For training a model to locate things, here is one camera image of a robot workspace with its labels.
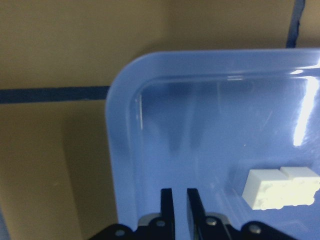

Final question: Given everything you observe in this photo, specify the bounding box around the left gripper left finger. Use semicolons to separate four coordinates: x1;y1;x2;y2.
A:
160;188;175;240

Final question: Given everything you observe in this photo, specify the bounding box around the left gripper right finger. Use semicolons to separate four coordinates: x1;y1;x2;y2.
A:
186;188;206;240

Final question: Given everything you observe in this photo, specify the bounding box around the white block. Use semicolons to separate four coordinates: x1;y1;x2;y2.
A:
280;166;320;206
242;169;292;211

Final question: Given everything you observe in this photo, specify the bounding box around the blue plastic tray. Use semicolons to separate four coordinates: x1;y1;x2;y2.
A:
106;48;320;240

